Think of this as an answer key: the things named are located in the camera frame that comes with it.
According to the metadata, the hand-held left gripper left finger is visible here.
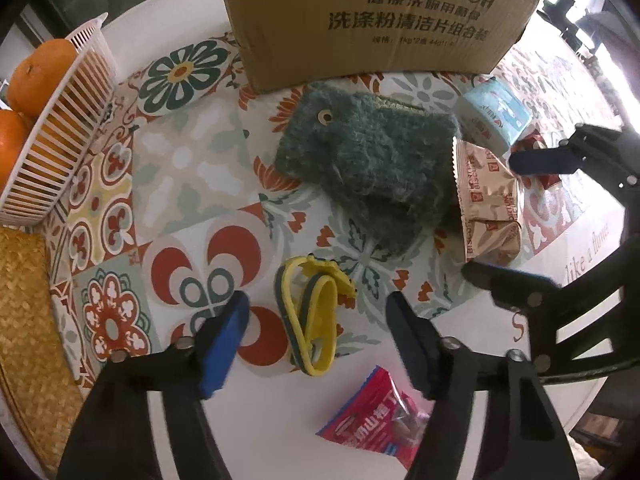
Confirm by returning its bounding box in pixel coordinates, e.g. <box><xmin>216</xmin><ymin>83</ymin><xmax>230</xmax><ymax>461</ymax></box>
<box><xmin>57</xmin><ymin>290</ymin><xmax>251</xmax><ymax>480</ymax></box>

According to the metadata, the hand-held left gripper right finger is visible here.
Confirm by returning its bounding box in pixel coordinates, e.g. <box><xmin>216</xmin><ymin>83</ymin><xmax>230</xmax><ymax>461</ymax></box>
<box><xmin>386</xmin><ymin>290</ymin><xmax>576</xmax><ymax>480</ymax></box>

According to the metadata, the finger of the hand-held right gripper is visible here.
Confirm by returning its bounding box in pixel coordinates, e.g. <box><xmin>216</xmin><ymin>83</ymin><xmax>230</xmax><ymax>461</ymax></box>
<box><xmin>509</xmin><ymin>122</ymin><xmax>640</xmax><ymax>196</ymax></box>
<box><xmin>460</xmin><ymin>239</ymin><xmax>632</xmax><ymax>387</ymax></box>

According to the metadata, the green fuzzy knitted pouch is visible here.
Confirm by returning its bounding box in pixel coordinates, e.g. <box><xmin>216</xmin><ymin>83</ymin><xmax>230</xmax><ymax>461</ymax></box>
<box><xmin>272</xmin><ymin>82</ymin><xmax>463</xmax><ymax>256</ymax></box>

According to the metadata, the brown cardboard box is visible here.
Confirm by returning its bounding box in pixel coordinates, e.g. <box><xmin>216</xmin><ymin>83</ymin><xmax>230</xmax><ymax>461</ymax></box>
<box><xmin>212</xmin><ymin>0</ymin><xmax>556</xmax><ymax>95</ymax></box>

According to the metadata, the small red packet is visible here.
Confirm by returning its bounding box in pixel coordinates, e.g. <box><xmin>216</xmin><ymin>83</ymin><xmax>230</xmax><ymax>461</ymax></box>
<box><xmin>515</xmin><ymin>130</ymin><xmax>566</xmax><ymax>190</ymax></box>

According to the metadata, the beige biscuit packet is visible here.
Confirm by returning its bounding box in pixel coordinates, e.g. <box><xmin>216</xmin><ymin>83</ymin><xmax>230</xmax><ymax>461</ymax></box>
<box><xmin>451</xmin><ymin>137</ymin><xmax>526</xmax><ymax>266</ymax></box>

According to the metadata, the white blue tissue pack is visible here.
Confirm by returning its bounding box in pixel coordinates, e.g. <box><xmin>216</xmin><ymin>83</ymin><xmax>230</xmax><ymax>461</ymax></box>
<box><xmin>456</xmin><ymin>79</ymin><xmax>533</xmax><ymax>153</ymax></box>

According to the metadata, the red snack packet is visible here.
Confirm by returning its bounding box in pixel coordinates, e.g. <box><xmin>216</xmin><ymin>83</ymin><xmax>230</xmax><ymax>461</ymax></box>
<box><xmin>315</xmin><ymin>366</ymin><xmax>433</xmax><ymax>466</ymax></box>

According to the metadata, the dark chair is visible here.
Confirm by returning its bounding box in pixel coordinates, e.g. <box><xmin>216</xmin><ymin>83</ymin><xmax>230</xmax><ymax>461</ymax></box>
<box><xmin>540</xmin><ymin>0</ymin><xmax>613</xmax><ymax>56</ymax></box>

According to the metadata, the floral patterned tablecloth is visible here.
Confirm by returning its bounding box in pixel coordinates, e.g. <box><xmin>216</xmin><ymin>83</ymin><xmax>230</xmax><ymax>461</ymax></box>
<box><xmin>45</xmin><ymin>35</ymin><xmax>623</xmax><ymax>396</ymax></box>

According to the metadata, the woven straw mat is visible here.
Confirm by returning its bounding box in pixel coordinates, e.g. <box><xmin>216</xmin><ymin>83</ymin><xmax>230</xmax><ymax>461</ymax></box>
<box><xmin>0</xmin><ymin>227</ymin><xmax>87</xmax><ymax>472</ymax></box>

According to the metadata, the white plastic basket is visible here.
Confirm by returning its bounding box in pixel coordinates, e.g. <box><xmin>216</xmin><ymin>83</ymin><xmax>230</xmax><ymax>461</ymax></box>
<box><xmin>0</xmin><ymin>12</ymin><xmax>121</xmax><ymax>226</ymax></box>

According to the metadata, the orange fruit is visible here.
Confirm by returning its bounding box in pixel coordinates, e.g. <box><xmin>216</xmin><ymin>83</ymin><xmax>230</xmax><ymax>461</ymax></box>
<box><xmin>0</xmin><ymin>110</ymin><xmax>32</xmax><ymax>188</ymax></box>
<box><xmin>7</xmin><ymin>39</ymin><xmax>78</xmax><ymax>116</ymax></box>

